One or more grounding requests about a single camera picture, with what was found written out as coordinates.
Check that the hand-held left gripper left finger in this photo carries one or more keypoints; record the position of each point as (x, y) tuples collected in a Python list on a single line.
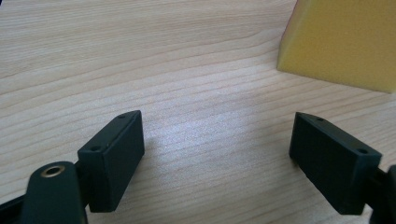
[(112, 168)]

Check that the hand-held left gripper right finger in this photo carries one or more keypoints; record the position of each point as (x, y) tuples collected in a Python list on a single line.
[(333, 168)]

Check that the yellow sponge block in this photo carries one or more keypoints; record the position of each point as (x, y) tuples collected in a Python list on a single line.
[(345, 43)]

